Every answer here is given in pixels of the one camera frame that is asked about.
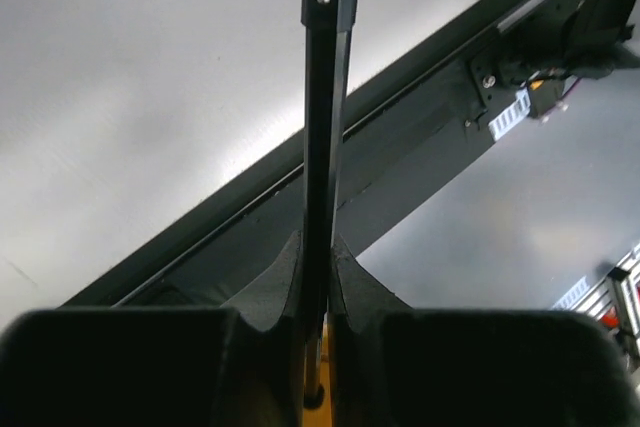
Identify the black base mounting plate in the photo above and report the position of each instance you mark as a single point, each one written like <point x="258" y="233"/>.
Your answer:
<point x="408" y="133"/>

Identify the beige folding umbrella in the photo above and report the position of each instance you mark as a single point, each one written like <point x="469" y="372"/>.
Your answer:
<point x="329" y="25"/>

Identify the white cable duct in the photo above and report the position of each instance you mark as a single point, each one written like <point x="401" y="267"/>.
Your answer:
<point x="511" y="116"/>
<point x="613" y="300"/>

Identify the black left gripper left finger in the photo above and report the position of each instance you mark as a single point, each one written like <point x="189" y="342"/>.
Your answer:
<point x="240" y="364"/>

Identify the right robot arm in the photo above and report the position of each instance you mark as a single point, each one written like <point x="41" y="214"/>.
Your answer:
<point x="595" y="41"/>

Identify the right white cable duct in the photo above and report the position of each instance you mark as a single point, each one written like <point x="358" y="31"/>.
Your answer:
<point x="511" y="116"/>

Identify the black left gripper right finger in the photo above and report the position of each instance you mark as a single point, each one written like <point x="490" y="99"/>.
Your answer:
<point x="395" y="365"/>

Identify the left white cable duct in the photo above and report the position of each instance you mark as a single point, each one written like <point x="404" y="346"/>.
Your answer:
<point x="613" y="300"/>

